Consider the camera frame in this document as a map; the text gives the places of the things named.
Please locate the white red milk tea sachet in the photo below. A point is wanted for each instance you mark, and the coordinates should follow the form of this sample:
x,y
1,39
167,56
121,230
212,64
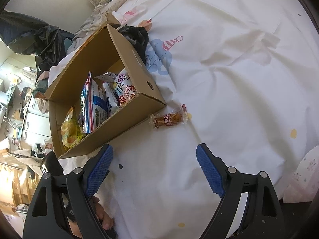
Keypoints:
x,y
112,103

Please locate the white printed bed sheet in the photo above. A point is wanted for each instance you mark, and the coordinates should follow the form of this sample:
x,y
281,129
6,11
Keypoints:
x,y
247,71

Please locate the floral grey duvet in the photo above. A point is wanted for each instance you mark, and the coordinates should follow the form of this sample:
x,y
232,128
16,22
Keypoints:
x,y
98,18

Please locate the Easy Life chicken snack bag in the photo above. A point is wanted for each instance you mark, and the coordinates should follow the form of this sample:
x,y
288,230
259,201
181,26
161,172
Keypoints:
x,y
124,88

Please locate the dark grey cloth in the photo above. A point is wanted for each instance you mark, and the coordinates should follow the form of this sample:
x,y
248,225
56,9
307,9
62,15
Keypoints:
x,y
138,37

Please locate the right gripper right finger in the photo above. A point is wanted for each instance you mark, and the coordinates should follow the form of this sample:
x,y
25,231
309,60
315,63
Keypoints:
x,y
262,216

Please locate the white kitchen cabinet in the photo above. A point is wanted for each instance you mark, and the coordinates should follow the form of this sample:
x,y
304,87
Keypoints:
x,y
36,126

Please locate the brown cardboard box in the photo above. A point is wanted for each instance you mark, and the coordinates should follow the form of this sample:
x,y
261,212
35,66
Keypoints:
x,y
106,50

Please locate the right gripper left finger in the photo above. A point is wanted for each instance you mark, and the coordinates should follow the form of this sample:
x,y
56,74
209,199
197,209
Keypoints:
x,y
68,196

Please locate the black plastic garbage bag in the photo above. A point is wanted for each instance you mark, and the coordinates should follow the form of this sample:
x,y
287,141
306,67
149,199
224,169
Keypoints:
x,y
26,35

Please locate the yellow biscuit snack bag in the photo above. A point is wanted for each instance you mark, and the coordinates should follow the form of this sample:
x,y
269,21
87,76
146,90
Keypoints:
x,y
70,130

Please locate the orange sausage snack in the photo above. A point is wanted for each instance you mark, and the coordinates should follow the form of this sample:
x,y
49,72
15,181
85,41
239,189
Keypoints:
x,y
176,117

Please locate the blue white snack bag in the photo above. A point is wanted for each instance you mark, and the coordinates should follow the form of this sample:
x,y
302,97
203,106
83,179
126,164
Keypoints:
x,y
93,106

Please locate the person's left hand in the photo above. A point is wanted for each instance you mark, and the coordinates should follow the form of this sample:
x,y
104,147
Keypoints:
x,y
106,221

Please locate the pink dotted blanket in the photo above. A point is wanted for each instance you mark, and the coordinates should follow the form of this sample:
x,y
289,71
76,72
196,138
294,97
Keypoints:
x,y
303,185

